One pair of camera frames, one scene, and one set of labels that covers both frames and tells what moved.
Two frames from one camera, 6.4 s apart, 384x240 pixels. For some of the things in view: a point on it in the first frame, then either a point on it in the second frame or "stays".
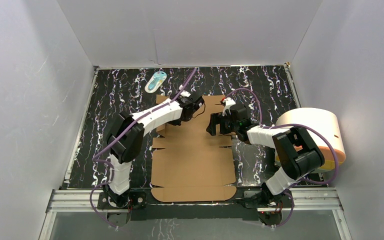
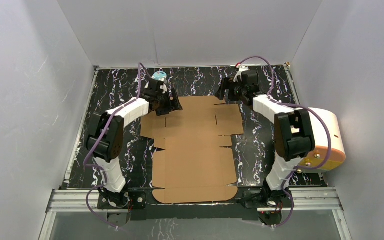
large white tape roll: [323, 126] stays
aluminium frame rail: [64, 200] stays
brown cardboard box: [188, 164] stays
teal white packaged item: [156, 79] stays
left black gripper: [195, 102] → [165, 103]
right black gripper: [215, 119] → [226, 84]
